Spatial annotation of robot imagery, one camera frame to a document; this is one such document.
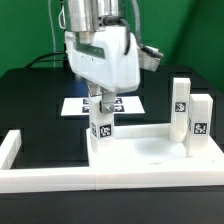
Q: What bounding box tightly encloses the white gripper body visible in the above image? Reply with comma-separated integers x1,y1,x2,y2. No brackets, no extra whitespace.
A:
65,26,140,93

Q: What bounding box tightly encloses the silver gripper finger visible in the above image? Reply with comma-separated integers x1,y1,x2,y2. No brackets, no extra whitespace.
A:
100,89,116,114
87,82,100,97

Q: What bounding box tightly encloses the white desk top tray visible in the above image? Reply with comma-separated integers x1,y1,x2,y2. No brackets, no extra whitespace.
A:
86,123,224,169

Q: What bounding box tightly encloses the black tag marker plate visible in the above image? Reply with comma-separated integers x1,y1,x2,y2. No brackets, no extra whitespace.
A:
61,96,145,116

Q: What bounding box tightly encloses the white U-shaped obstacle fence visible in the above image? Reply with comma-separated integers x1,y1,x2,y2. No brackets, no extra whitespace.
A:
0,130,224,193

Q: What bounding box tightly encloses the black cable bundle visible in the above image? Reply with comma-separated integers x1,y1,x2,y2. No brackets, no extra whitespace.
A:
24,51,69,69

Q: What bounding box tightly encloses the white thin cable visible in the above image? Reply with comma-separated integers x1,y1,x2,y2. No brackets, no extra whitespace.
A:
48,0,58,53

